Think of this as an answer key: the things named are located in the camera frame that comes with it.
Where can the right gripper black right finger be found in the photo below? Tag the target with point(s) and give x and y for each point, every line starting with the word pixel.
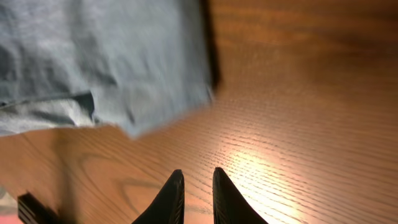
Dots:
pixel 229 205

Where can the black rail with green clips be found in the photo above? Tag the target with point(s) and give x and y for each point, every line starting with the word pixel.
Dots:
pixel 31 211

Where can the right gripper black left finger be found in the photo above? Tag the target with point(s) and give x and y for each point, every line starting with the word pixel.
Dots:
pixel 168 205

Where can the light blue denim jeans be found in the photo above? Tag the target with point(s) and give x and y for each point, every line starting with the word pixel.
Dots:
pixel 137 65

